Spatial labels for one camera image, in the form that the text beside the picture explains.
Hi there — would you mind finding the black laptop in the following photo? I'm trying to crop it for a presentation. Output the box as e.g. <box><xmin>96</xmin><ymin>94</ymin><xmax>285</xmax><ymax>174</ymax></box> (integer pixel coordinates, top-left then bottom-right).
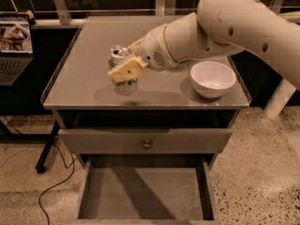
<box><xmin>0</xmin><ymin>13</ymin><xmax>34</xmax><ymax>86</ymax></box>

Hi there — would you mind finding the grey drawer cabinet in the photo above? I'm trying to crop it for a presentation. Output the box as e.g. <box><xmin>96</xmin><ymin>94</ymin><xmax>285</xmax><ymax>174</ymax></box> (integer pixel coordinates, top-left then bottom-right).
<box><xmin>40</xmin><ymin>14</ymin><xmax>253</xmax><ymax>225</ymax></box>

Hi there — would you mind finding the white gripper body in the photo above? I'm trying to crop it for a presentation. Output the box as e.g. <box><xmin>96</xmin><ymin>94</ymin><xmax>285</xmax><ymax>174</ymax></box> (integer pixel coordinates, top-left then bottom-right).
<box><xmin>139</xmin><ymin>23</ymin><xmax>178</xmax><ymax>70</ymax></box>

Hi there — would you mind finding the white ceramic bowl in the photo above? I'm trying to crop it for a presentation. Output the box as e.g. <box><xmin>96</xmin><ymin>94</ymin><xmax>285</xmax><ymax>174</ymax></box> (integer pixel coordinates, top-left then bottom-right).
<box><xmin>190</xmin><ymin>61</ymin><xmax>237</xmax><ymax>98</ymax></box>

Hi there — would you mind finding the open grey middle drawer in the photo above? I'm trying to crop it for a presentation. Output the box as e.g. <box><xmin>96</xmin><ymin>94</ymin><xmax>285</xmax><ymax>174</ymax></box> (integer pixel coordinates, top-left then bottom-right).
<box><xmin>72</xmin><ymin>155</ymin><xmax>219</xmax><ymax>225</ymax></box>

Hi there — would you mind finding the black cable on floor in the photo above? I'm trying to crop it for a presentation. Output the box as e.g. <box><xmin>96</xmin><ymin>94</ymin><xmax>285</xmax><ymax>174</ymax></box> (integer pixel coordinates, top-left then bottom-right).
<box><xmin>3</xmin><ymin>114</ymin><xmax>77</xmax><ymax>225</ymax></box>

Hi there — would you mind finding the brass drawer knob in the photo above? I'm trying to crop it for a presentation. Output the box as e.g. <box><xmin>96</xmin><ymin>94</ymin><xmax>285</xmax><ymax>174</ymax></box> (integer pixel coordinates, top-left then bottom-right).
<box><xmin>142</xmin><ymin>140</ymin><xmax>152</xmax><ymax>149</ymax></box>

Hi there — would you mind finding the closed grey top drawer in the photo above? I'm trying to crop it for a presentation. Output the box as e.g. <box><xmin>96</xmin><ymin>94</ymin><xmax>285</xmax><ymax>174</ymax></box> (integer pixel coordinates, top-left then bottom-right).
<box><xmin>59</xmin><ymin>128</ymin><xmax>233</xmax><ymax>155</ymax></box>

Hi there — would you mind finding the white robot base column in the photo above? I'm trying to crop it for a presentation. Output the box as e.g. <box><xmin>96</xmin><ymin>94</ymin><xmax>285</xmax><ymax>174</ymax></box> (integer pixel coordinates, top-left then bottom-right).
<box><xmin>263</xmin><ymin>79</ymin><xmax>296</xmax><ymax>120</ymax></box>

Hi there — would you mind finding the silver crushed 7up can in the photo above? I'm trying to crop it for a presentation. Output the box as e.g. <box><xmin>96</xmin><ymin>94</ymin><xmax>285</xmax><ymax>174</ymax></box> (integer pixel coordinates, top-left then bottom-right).
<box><xmin>108</xmin><ymin>45</ymin><xmax>138</xmax><ymax>96</ymax></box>

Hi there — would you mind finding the black table leg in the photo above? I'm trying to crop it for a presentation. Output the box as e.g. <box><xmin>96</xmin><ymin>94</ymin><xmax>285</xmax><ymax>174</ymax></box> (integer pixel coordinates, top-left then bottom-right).
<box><xmin>35</xmin><ymin>122</ymin><xmax>60</xmax><ymax>173</ymax></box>

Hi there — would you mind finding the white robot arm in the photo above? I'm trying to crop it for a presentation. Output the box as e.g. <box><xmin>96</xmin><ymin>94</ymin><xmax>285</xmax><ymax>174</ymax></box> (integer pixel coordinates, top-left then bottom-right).
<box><xmin>108</xmin><ymin>0</ymin><xmax>300</xmax><ymax>89</ymax></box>

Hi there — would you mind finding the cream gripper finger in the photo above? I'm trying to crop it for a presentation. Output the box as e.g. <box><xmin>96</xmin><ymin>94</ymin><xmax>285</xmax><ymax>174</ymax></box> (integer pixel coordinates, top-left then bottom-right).
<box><xmin>127</xmin><ymin>38</ymin><xmax>142</xmax><ymax>55</ymax></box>
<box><xmin>108</xmin><ymin>56</ymin><xmax>149</xmax><ymax>83</ymax></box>

